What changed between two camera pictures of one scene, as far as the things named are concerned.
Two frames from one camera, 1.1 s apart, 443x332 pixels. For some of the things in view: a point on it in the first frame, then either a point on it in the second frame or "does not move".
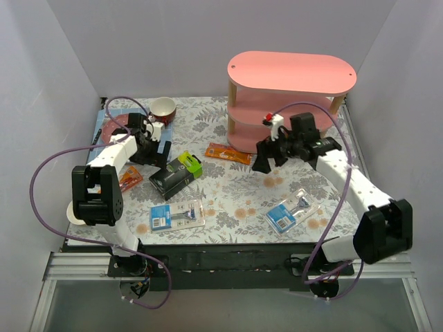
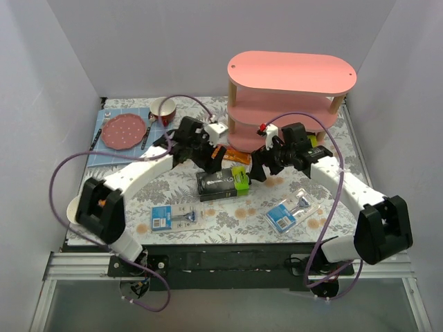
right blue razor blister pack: x=292 y=211 does not move
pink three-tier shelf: x=282 y=83 does not move
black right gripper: x=273 y=149 -> x=264 y=159
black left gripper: x=149 y=152 -> x=206 y=154
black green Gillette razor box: x=169 y=180 -> x=223 y=184
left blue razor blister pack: x=176 y=216 does not move
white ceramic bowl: x=71 y=216 does not move
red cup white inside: x=163 y=109 does not move
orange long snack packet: x=228 y=153 does not move
